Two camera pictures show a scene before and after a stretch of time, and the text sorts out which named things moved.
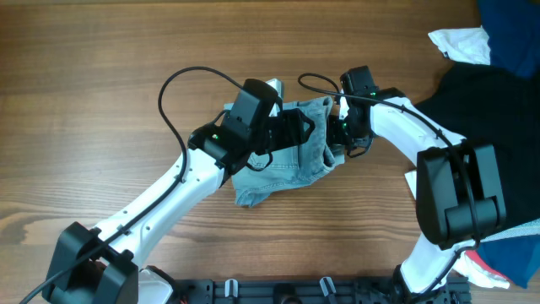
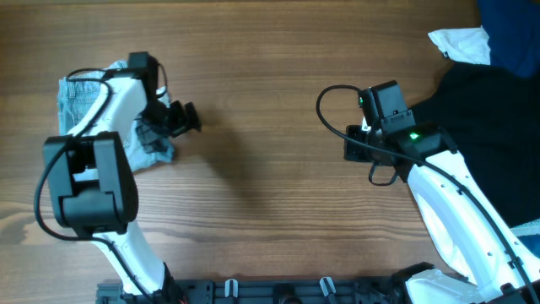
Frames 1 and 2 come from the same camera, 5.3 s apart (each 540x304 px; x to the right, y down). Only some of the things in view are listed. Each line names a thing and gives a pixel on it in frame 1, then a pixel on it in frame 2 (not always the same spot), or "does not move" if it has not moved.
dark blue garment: (513, 29) does not move
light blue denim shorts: (268, 172) -> (147, 143)
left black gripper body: (279, 134) -> (171, 118)
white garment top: (469, 45) does not move
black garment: (495, 105) does not move
